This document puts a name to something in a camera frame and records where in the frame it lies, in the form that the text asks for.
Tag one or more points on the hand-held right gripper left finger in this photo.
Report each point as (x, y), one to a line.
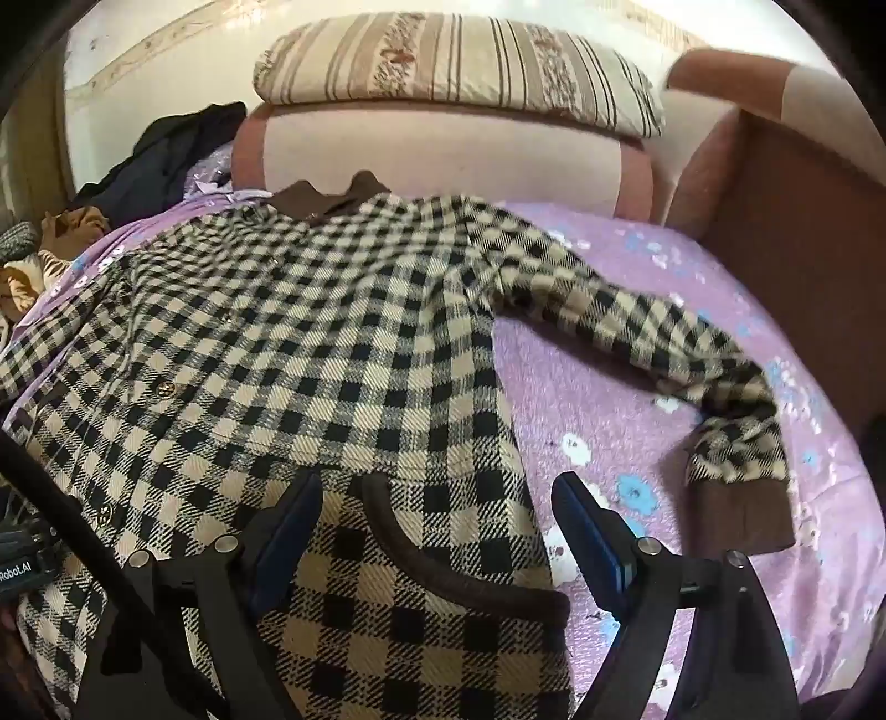
(291, 529)

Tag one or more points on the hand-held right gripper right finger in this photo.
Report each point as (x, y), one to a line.
(588, 533)

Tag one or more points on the black beige checkered coat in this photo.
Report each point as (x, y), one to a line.
(311, 332)

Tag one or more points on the purple floral bedsheet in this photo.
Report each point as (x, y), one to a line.
(609, 388)

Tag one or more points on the tan patterned cloth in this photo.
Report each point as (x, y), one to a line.
(28, 277)

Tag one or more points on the grey knit cloth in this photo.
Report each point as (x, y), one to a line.
(17, 242)

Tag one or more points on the brown cloth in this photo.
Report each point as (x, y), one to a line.
(73, 228)

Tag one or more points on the brown sofa armrest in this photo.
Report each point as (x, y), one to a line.
(796, 208)

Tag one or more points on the dark jacket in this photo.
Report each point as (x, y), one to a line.
(159, 166)

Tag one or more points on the pink sofa back cushion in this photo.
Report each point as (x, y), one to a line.
(429, 152)

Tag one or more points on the striped floral pillow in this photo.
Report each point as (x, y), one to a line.
(450, 62)

